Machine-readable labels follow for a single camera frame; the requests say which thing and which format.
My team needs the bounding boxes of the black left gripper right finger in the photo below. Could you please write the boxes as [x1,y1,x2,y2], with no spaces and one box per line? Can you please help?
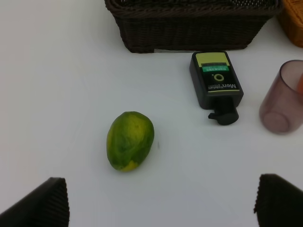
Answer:
[254,174,303,227]

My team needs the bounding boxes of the translucent purple cup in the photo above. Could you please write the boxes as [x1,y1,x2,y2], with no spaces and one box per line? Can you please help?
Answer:
[259,60,303,134]

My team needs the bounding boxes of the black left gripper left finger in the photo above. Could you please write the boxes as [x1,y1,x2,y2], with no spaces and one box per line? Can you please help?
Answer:
[0,177,70,227]

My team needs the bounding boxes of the dark brown wicker basket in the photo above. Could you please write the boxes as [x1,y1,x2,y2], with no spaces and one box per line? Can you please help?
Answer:
[105,0,284,53]

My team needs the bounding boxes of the black green pump bottle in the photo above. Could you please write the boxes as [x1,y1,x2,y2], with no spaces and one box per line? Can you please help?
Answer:
[189,51,244,125]

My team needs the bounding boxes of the green mango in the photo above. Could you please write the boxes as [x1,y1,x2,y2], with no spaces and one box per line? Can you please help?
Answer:
[106,111,155,172]

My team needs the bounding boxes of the orange wicker basket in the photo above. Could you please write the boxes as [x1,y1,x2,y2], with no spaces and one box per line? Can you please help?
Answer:
[277,0,303,48]

